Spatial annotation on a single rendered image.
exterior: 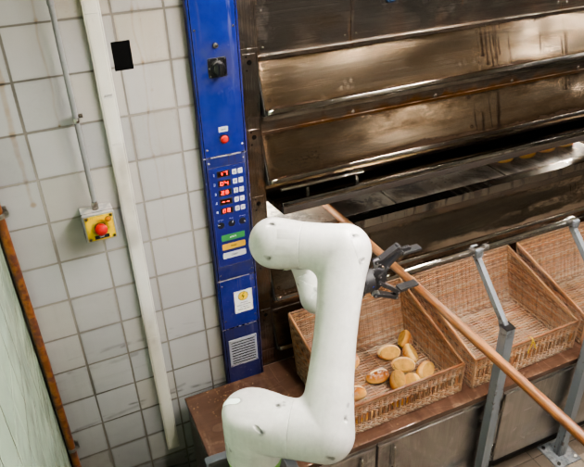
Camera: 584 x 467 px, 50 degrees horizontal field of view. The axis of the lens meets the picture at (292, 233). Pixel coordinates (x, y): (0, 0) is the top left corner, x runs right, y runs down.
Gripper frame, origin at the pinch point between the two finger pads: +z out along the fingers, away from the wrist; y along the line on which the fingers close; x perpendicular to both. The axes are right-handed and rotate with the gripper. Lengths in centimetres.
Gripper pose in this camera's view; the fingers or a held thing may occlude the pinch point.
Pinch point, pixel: (414, 265)
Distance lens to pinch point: 204.0
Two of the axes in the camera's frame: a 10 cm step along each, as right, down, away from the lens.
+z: 9.0, -2.5, 3.5
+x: 4.3, 4.6, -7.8
